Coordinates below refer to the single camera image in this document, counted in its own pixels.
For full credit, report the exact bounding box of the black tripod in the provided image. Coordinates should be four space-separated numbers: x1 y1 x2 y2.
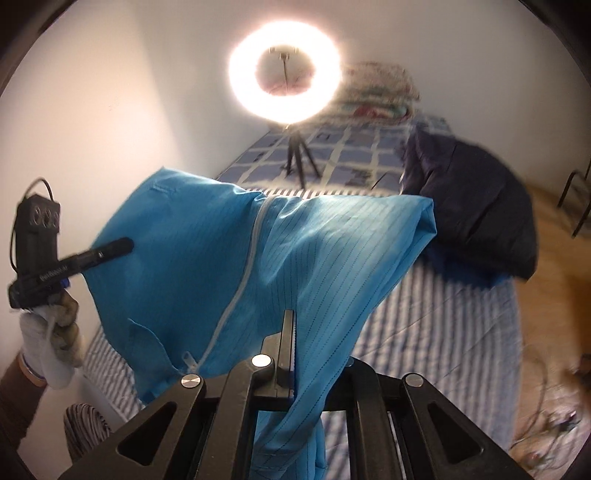
279 122 321 190

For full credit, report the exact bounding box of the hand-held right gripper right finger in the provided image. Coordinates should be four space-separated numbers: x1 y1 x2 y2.
323 362 536 480

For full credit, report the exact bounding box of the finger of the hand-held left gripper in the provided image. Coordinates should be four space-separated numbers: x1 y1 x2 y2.
69 237 134 280

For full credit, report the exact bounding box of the person's striped clothing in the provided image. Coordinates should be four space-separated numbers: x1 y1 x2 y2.
64 403 112 462

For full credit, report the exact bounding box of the blue jacket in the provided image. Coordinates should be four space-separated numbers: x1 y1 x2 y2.
85 166 438 480

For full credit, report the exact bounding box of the person's left hand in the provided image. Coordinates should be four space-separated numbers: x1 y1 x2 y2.
19 292 87 389

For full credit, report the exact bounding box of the black metal clothes rack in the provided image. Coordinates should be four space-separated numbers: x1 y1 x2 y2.
556 159 591 238

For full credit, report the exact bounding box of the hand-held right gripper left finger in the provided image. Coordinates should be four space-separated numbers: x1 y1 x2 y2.
58 309 296 480

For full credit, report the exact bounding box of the floral folded quilt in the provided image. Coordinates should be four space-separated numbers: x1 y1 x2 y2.
323 62 422 123

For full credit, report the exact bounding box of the person's left forearm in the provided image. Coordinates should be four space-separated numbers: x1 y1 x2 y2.
0 351 49 462

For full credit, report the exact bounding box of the tangle of floor cables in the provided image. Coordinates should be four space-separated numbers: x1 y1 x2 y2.
512 346 587 462

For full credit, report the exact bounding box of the dark navy puffer jacket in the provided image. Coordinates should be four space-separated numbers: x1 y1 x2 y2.
399 127 539 280

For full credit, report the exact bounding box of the blue folded garment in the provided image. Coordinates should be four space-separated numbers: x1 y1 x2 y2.
427 244 506 289

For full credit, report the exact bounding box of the striped bed sheet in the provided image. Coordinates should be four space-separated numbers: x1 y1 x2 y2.
83 182 522 480

